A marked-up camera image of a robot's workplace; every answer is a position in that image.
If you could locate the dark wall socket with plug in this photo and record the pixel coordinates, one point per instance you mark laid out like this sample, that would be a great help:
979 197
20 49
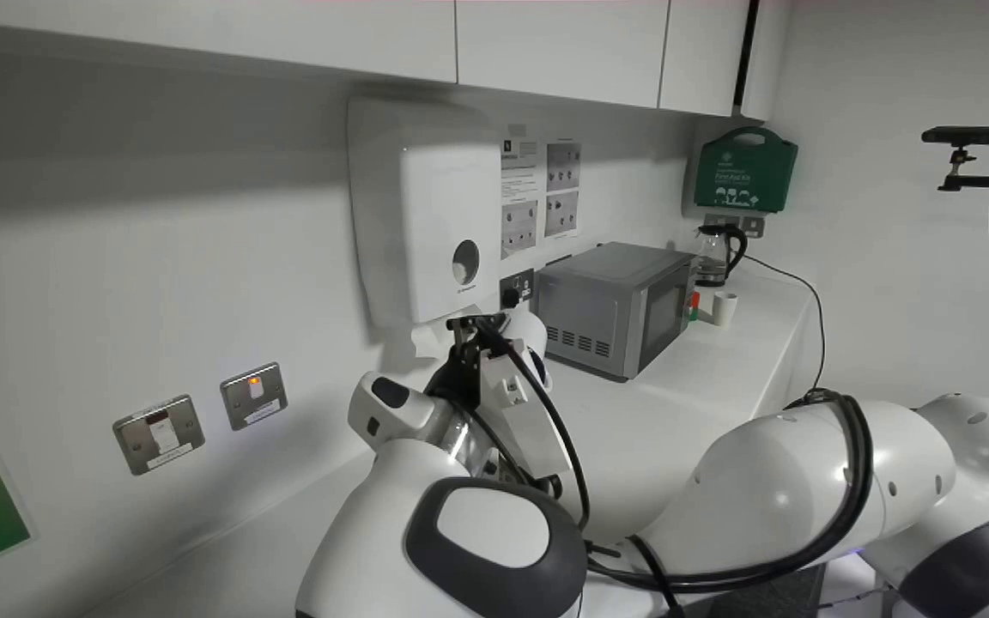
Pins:
518 288

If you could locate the green first aid box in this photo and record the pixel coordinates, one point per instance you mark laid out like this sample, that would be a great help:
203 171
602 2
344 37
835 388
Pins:
741 172

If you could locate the white upper wall cabinets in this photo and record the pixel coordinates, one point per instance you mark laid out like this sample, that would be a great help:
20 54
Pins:
344 37

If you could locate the black vertical pipe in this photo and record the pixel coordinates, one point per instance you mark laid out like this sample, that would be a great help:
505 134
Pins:
748 58

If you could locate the black camera on mount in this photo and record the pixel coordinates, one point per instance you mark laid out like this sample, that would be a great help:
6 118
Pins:
966 134

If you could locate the white text notice sheet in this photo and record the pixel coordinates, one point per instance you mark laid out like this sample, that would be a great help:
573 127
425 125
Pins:
522 171

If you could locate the steel wall socket plate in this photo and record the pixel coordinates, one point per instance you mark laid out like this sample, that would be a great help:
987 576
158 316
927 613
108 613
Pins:
158 433
254 398

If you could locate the red block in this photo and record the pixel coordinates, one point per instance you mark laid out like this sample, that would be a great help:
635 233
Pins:
696 299

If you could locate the silver microwave oven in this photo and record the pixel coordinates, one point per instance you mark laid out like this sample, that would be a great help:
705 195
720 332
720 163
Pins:
599 312

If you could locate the photo instruction sheet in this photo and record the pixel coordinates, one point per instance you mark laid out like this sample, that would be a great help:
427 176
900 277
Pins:
560 216
519 227

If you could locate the green block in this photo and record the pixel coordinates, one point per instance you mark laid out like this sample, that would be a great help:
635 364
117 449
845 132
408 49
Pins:
700 316

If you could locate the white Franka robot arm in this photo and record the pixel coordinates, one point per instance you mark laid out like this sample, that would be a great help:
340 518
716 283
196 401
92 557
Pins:
780 482

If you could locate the wall power sockets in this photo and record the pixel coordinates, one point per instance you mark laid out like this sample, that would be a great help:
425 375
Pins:
566 165

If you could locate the white paper towel dispenser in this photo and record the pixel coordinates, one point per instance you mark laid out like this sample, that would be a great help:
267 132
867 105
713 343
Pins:
447 227

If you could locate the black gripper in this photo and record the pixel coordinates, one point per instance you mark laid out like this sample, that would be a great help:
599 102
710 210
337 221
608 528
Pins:
468 364

